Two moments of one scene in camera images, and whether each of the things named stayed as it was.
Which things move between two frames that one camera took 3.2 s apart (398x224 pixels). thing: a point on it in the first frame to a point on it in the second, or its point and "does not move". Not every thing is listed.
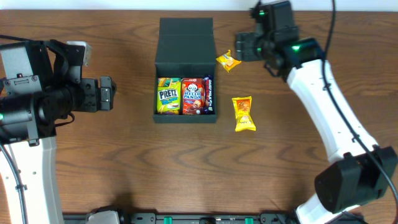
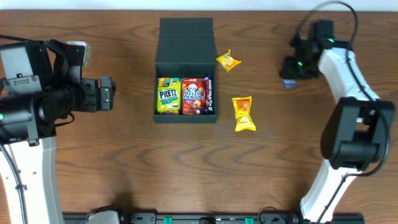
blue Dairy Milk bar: [208, 94] does not move
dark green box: [185, 47] does not move
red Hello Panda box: [193, 92] does not move
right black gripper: [241, 46] to [289, 72]
